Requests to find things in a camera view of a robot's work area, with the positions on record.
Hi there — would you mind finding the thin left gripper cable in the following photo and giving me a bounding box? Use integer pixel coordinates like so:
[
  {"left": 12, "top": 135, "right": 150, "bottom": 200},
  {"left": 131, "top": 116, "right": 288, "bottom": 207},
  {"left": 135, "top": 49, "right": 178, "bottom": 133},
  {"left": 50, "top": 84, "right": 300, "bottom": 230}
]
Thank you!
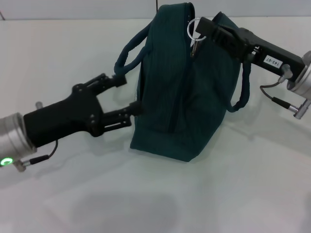
[{"left": 30, "top": 140, "right": 59, "bottom": 165}]

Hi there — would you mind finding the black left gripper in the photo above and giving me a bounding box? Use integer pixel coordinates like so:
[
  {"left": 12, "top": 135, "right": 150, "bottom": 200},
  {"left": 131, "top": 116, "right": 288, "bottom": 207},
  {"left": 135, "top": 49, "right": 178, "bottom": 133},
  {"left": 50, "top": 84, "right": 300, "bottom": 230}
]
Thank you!
[{"left": 23, "top": 73, "right": 143, "bottom": 149}]

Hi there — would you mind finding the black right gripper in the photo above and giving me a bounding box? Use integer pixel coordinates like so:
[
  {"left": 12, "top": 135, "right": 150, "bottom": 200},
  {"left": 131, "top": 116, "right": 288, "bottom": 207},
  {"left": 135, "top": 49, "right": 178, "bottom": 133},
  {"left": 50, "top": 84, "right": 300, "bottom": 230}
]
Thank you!
[{"left": 195, "top": 16, "right": 306, "bottom": 83}]

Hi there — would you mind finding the thin gripper cable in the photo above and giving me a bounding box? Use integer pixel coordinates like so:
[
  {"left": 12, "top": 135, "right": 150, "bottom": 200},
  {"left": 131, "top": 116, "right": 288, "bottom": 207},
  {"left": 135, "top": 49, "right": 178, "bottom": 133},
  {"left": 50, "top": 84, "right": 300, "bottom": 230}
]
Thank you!
[
  {"left": 30, "top": 140, "right": 59, "bottom": 165},
  {"left": 259, "top": 81, "right": 296, "bottom": 112}
]

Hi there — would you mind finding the thin right gripper cable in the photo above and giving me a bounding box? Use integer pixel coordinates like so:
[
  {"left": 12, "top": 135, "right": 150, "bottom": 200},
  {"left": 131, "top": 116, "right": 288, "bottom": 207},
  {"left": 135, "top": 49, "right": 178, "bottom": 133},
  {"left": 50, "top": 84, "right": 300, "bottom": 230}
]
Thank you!
[{"left": 259, "top": 81, "right": 296, "bottom": 112}]

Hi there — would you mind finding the dark teal insulated lunch bag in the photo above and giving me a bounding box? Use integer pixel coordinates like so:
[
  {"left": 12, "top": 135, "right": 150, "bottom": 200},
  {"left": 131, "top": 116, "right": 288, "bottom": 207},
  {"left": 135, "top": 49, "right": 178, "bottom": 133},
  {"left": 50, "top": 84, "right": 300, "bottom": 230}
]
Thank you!
[{"left": 113, "top": 1, "right": 251, "bottom": 163}]

